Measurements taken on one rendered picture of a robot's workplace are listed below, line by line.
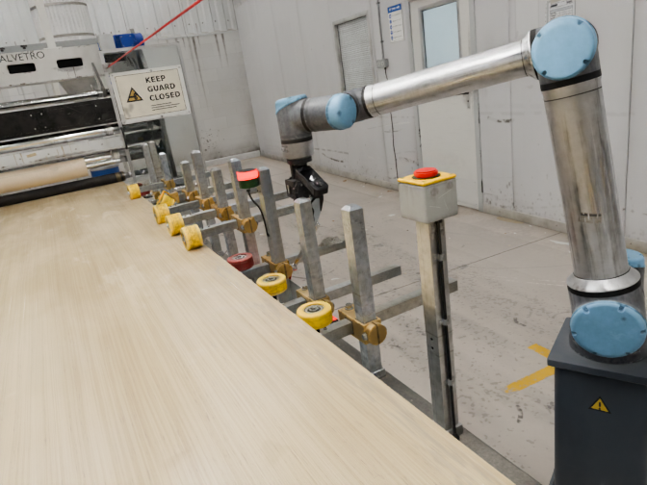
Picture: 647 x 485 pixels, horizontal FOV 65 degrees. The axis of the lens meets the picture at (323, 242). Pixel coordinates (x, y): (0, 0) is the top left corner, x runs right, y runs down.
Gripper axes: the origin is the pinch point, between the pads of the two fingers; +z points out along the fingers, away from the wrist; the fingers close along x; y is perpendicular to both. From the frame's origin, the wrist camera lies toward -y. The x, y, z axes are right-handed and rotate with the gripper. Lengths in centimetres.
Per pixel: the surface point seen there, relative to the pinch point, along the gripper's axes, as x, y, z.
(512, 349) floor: -109, 27, 99
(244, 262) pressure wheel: 19.0, 12.6, 9.2
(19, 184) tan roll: 84, 242, -3
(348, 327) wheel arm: 11.5, -34.9, 15.6
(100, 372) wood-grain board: 64, -26, 9
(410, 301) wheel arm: -7.1, -34.8, 15.4
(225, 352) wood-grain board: 41, -37, 9
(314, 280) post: 8.8, -14.1, 10.6
